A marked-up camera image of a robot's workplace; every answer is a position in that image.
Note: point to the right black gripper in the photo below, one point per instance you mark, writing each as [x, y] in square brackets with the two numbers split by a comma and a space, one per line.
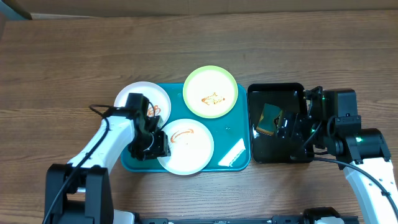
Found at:
[300, 121]

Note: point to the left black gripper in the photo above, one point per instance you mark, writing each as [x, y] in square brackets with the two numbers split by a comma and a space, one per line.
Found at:
[161, 148]

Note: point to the green and yellow sponge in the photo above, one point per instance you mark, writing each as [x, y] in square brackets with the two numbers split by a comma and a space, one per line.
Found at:
[269, 119]

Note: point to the white plate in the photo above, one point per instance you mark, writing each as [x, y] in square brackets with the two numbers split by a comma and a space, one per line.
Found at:
[160, 103]
[191, 147]

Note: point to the white plate front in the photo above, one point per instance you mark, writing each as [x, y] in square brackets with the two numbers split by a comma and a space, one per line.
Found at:
[191, 147]

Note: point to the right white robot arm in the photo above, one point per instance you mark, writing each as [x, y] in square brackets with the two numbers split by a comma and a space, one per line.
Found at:
[331, 131]

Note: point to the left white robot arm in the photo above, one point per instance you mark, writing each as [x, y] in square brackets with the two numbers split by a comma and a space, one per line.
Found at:
[80, 191]

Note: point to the black water tray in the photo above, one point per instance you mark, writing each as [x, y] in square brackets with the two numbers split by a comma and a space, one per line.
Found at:
[265, 148]

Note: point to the teal plastic tray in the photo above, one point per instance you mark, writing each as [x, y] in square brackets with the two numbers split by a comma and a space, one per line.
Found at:
[231, 132]

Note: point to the green rimmed plate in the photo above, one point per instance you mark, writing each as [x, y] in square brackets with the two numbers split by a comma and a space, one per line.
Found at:
[210, 92]

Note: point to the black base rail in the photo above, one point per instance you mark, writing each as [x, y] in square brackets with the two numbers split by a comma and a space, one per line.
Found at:
[277, 219]

